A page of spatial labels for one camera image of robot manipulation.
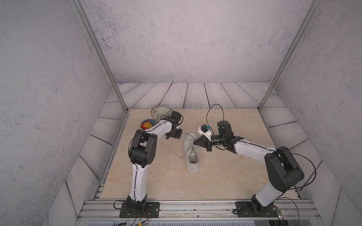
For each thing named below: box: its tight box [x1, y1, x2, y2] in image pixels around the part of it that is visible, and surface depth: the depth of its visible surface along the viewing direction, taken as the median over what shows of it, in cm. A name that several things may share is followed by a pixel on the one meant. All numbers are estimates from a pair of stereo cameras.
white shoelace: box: [172, 146, 185, 158], surface depth 98 cm
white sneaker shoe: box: [183, 132, 200, 174], surface depth 87 cm
